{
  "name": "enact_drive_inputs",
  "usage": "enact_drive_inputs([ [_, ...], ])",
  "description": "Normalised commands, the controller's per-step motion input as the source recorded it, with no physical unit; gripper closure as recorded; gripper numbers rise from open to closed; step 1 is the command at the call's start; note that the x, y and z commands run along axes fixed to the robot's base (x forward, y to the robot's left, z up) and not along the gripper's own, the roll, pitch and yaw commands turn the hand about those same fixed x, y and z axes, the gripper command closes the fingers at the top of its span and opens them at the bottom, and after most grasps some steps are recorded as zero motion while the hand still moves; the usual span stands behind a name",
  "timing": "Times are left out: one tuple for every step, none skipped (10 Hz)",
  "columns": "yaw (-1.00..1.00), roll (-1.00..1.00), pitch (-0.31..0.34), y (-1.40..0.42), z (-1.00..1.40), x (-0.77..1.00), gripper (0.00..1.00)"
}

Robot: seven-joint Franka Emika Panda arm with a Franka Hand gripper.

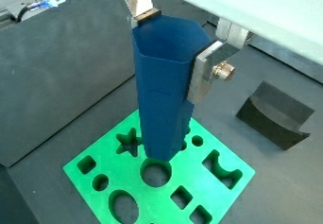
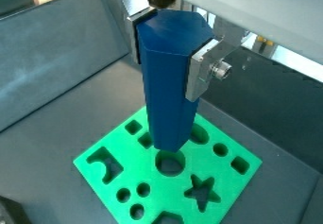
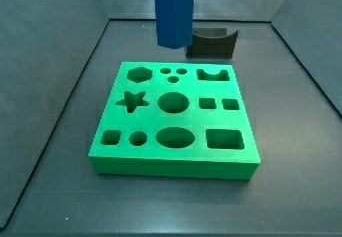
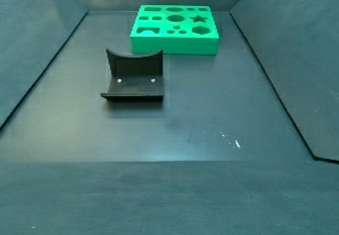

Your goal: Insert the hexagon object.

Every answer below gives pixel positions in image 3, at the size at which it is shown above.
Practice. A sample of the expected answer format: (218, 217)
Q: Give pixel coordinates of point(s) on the green shape-sorting block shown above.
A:
(175, 122)

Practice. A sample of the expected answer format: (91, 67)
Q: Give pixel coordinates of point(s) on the blue hexagonal prism peg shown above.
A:
(174, 23)

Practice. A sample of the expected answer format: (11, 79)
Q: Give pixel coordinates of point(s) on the dark grey curved cradle block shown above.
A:
(212, 43)

